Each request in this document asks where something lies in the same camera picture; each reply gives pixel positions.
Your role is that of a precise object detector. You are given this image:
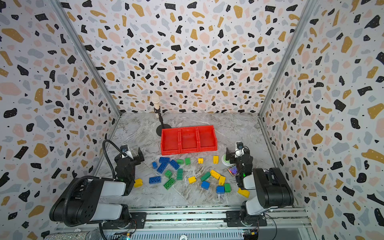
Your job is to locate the yellow lego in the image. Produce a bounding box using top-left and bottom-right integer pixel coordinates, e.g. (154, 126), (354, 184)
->
(134, 179), (143, 188)
(238, 188), (250, 198)

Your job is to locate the yellow long lego brick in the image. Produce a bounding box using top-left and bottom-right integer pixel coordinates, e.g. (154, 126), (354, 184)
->
(210, 170), (221, 180)

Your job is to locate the green slanted lego brick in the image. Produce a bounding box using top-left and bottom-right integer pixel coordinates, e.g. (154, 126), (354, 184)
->
(201, 172), (211, 182)

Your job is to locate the green small lego brick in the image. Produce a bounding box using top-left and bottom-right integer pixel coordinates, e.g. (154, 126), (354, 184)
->
(165, 170), (173, 179)

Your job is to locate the green tall lego brick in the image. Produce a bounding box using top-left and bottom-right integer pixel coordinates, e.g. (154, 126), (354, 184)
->
(177, 169), (184, 181)

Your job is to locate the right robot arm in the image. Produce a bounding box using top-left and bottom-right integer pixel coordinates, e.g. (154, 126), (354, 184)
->
(225, 142), (294, 226)

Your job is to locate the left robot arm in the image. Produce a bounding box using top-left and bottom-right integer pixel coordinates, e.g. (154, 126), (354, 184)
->
(49, 149), (145, 229)

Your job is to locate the small colourful card box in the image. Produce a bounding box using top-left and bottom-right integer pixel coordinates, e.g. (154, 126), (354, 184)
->
(227, 165), (238, 177)

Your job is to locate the green push button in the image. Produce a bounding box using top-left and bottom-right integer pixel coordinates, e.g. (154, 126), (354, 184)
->
(221, 154), (232, 167)

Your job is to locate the green small lego right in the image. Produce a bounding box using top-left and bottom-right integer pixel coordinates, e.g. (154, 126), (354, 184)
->
(224, 183), (232, 193)

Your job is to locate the blue long lego brick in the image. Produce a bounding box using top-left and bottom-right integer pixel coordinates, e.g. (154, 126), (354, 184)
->
(149, 176), (162, 185)

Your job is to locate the blue lego brick right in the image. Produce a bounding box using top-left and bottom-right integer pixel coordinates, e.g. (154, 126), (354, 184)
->
(216, 186), (225, 194)

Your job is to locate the blue flat lego plate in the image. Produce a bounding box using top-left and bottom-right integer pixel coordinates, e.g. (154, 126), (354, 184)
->
(159, 157), (171, 164)

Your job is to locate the right red bin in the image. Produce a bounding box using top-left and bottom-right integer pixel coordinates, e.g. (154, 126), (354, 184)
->
(197, 126), (218, 152)

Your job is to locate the red bin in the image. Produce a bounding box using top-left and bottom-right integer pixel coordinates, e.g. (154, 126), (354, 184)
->
(161, 128), (181, 156)
(181, 127), (199, 154)
(197, 126), (218, 152)

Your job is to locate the blue small lego brick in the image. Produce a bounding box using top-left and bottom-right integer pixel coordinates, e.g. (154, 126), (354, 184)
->
(201, 181), (210, 190)

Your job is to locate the green long lego brick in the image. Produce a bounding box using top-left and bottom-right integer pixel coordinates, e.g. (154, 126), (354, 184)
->
(164, 178), (176, 190)

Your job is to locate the left red bin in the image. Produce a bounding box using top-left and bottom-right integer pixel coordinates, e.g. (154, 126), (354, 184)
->
(161, 128), (181, 156)

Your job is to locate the middle red bin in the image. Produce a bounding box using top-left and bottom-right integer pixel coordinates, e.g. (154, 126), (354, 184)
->
(181, 127), (199, 154)

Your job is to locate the wooden peg on black stand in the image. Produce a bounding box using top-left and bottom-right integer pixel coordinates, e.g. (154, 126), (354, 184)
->
(151, 93), (172, 137)

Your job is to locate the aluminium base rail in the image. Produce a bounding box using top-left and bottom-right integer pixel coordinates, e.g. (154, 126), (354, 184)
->
(54, 206), (316, 240)

